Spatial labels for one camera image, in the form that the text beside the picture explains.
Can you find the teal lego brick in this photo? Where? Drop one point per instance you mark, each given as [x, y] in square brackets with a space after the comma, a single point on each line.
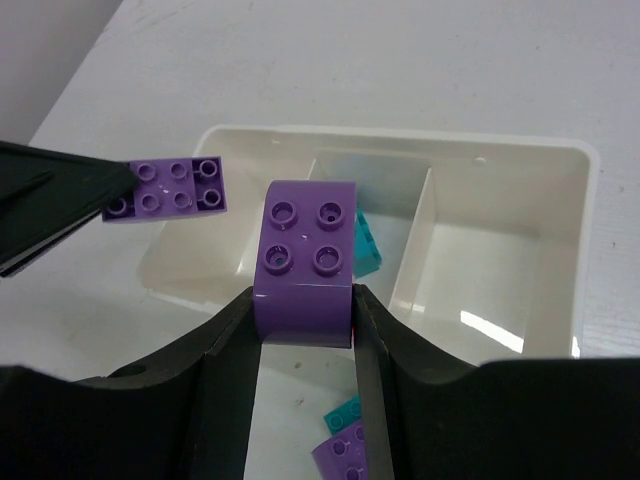
[367, 258]
[344, 415]

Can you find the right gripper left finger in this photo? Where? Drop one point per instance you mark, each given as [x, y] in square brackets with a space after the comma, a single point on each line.
[196, 395]

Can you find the teal lego brick on table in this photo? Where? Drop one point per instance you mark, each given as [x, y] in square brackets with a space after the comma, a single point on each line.
[344, 415]

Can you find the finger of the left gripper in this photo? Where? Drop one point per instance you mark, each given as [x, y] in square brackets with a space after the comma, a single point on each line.
[47, 196]

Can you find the white three-compartment tray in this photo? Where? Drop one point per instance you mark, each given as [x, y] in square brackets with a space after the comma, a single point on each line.
[484, 238]

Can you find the purple curved lego brick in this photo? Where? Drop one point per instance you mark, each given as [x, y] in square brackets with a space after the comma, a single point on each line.
[302, 290]

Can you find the purple lego plate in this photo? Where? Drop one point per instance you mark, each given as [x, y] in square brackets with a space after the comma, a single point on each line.
[171, 189]

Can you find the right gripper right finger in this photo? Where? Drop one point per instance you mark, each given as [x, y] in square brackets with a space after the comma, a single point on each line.
[416, 421]

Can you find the purple lego brick on table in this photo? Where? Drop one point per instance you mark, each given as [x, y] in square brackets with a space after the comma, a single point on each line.
[343, 456]

